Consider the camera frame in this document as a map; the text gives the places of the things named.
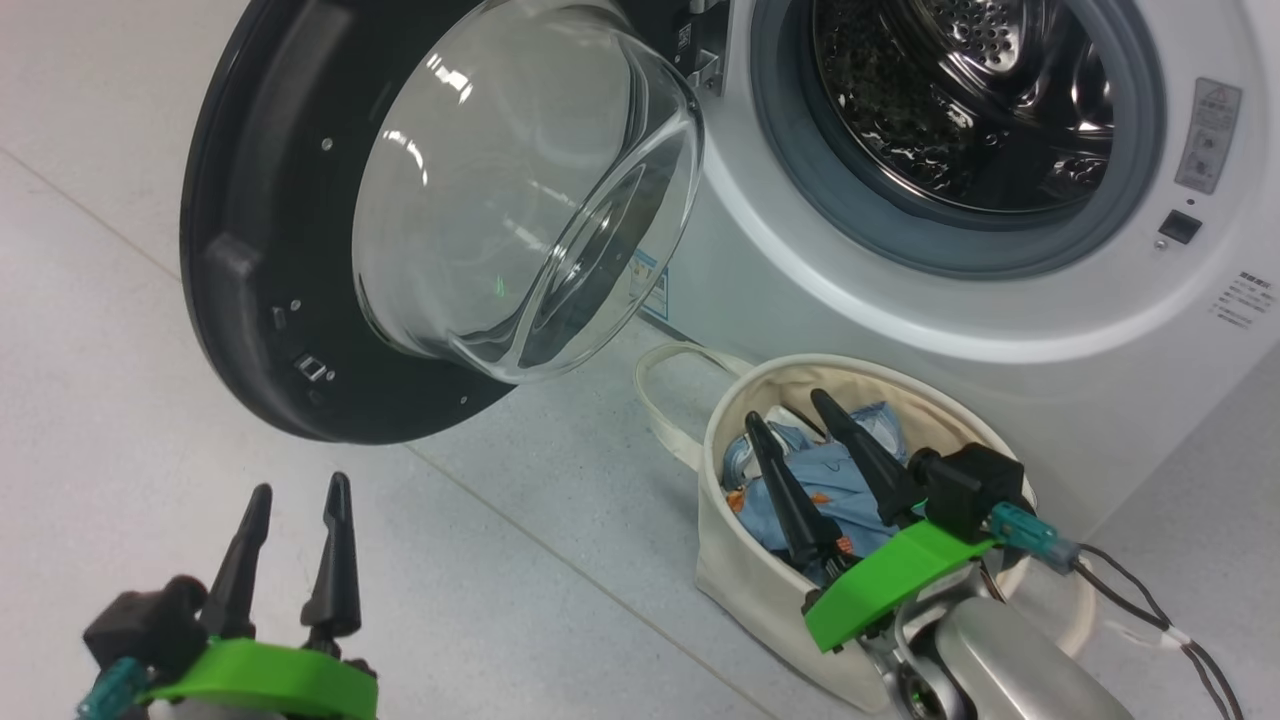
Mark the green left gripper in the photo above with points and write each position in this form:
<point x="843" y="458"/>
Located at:
<point x="270" y="685"/>

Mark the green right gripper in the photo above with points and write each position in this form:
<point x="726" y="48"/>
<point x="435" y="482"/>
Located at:
<point x="890" y="580"/>

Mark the blue garment with orange print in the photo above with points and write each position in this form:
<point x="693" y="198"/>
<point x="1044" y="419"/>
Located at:
<point x="835" y="485"/>

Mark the black round glass washer door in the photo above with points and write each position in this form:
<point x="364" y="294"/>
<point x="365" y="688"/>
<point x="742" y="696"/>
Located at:
<point x="260" y="250"/>

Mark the cream fabric laundry basket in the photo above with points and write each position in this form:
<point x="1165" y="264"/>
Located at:
<point x="760" y="600"/>

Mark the white front-load washing machine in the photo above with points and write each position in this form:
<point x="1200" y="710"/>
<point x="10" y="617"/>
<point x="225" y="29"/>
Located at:
<point x="860" y="300"/>

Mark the metal door hinge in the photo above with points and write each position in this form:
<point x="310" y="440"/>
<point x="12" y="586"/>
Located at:
<point x="705" y="70"/>

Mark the blue and white side sticker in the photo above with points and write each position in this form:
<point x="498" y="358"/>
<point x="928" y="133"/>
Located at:
<point x="652" y="285"/>

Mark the perforated steel washer drum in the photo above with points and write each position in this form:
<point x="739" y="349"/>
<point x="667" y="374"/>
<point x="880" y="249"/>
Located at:
<point x="960" y="90"/>

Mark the grey warning sticker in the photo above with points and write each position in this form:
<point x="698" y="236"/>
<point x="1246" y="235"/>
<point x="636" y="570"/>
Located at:
<point x="1208" y="135"/>

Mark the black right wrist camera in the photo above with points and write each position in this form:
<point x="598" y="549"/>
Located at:
<point x="970" y="485"/>

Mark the teal right camera connector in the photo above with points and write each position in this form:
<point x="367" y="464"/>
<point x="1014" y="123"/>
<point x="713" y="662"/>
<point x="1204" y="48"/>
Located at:
<point x="1030" y="535"/>

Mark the teal camera connector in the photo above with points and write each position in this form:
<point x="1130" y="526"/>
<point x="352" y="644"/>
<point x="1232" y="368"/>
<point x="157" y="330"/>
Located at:
<point x="1030" y="535"/>
<point x="110" y="690"/>

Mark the teal left camera connector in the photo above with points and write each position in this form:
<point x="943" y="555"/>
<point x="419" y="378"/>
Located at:
<point x="110" y="690"/>

